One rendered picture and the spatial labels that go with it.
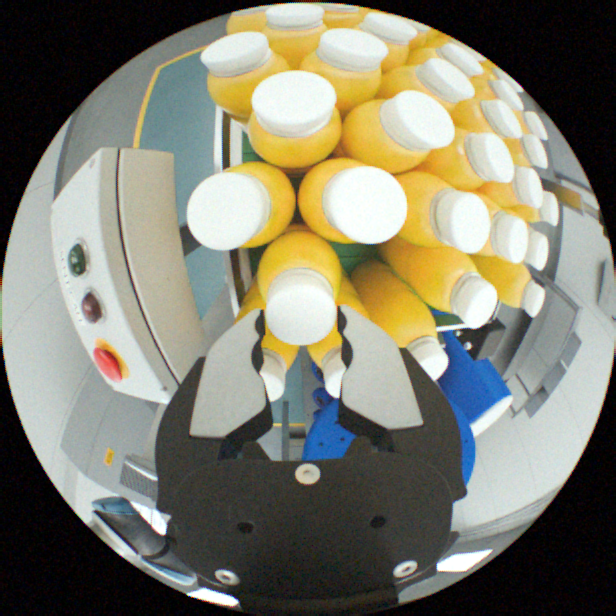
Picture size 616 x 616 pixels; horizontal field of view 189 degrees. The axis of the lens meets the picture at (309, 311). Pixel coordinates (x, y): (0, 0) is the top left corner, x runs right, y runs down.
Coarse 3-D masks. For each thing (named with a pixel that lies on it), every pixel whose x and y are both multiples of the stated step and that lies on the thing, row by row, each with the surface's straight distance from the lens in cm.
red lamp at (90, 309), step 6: (90, 294) 16; (84, 300) 16; (90, 300) 15; (84, 306) 16; (90, 306) 15; (96, 306) 15; (84, 312) 16; (90, 312) 15; (96, 312) 15; (90, 318) 16; (96, 318) 16
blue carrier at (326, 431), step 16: (336, 400) 35; (448, 400) 41; (320, 416) 33; (336, 416) 33; (464, 416) 40; (320, 432) 32; (336, 432) 32; (464, 432) 39; (304, 448) 31; (320, 448) 31; (336, 448) 31; (464, 448) 37; (464, 464) 37; (464, 480) 36
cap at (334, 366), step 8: (328, 360) 16; (336, 360) 15; (328, 368) 16; (336, 368) 15; (344, 368) 15; (328, 376) 15; (336, 376) 15; (328, 384) 16; (336, 384) 16; (336, 392) 16
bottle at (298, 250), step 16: (304, 224) 21; (288, 240) 15; (304, 240) 15; (320, 240) 16; (272, 256) 14; (288, 256) 14; (304, 256) 13; (320, 256) 14; (336, 256) 16; (272, 272) 14; (288, 272) 13; (304, 272) 12; (320, 272) 13; (336, 272) 14; (272, 288) 13; (336, 288) 14
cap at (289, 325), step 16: (288, 288) 11; (304, 288) 11; (320, 288) 11; (272, 304) 11; (288, 304) 11; (304, 304) 11; (320, 304) 11; (272, 320) 12; (288, 320) 12; (304, 320) 12; (320, 320) 12; (288, 336) 12; (304, 336) 12; (320, 336) 12
